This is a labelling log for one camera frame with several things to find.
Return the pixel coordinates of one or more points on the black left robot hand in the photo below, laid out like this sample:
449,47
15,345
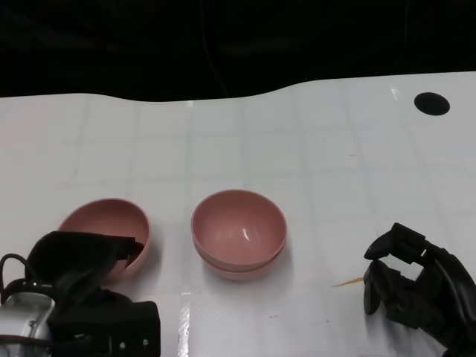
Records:
74,256

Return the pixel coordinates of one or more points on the black backdrop cloth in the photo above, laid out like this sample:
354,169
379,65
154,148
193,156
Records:
111,44

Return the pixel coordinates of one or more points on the black round table grommet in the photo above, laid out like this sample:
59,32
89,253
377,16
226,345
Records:
432,103

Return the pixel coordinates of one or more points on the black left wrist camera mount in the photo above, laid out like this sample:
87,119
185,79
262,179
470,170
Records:
111,327

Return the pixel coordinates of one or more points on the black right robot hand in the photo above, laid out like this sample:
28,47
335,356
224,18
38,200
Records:
453,305

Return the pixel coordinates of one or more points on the pink plastic bowl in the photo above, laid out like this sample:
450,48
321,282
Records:
108,217
238,274
238,227

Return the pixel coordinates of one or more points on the brown sliver on table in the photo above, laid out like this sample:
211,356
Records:
347,282

